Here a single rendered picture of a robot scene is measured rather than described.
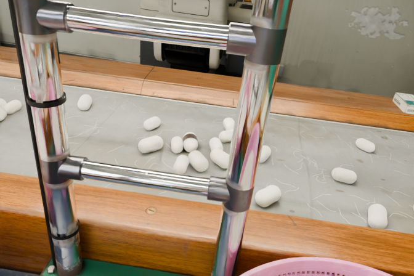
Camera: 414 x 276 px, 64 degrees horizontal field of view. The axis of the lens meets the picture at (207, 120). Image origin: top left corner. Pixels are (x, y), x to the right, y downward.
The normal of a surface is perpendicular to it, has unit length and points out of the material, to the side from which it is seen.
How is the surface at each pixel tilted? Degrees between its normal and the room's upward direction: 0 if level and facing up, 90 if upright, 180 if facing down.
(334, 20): 90
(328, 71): 90
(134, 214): 0
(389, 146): 0
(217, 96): 45
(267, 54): 90
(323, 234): 0
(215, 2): 98
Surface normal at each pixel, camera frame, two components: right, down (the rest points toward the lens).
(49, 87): 0.62, 0.42
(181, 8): -0.19, 0.56
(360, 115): 0.00, -0.30
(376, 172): 0.10, -0.88
